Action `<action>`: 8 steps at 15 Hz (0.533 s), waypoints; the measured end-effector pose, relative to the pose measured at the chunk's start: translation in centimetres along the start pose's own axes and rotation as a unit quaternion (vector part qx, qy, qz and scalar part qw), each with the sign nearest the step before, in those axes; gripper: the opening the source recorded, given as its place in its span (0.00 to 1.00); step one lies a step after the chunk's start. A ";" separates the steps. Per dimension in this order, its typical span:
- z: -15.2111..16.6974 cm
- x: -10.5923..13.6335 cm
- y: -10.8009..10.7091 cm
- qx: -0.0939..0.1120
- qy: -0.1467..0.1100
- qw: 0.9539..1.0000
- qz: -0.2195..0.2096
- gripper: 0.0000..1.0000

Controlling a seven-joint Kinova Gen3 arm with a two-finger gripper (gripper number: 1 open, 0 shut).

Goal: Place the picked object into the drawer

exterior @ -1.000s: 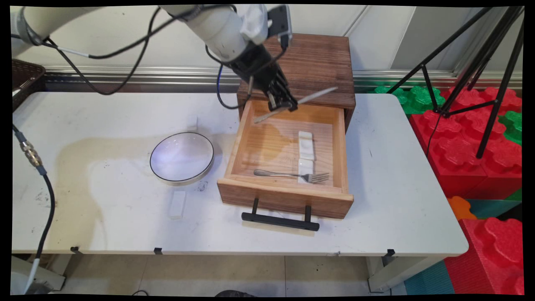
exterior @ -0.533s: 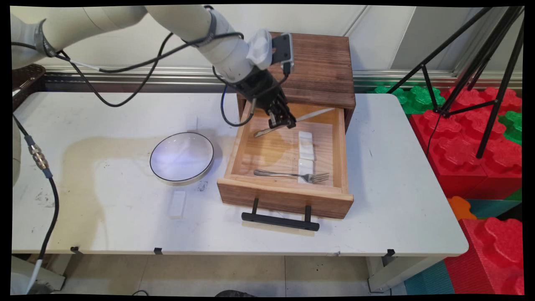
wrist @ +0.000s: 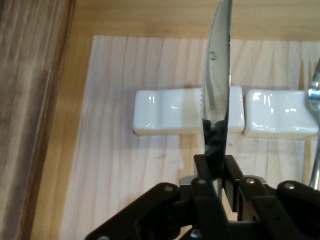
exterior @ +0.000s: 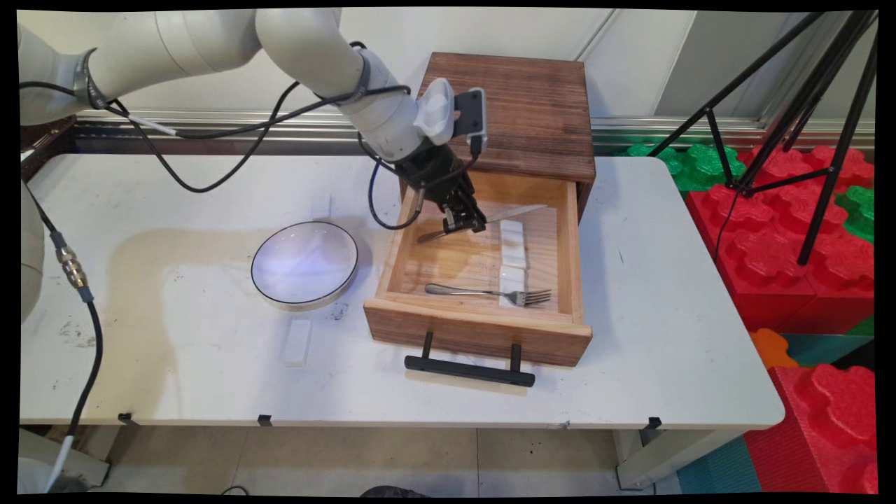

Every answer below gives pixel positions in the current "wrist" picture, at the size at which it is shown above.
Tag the silver table knife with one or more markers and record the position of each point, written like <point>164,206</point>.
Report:
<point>217,75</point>

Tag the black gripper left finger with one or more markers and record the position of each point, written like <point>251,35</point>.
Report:
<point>155,212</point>

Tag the light wooden drawer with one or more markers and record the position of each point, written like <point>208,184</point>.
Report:
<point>150,17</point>

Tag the silver fork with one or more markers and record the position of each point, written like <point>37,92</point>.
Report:
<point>312,97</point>

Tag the white ceramic cutlery rest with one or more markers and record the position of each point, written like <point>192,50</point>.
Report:
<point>275,112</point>
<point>160,112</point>

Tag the translucent drawer liner sheet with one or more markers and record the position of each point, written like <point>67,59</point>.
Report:
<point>125,162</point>

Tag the dark brown wooden cabinet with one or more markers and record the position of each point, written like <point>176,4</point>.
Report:
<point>25,100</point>

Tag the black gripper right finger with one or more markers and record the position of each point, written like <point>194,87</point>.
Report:
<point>275,212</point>

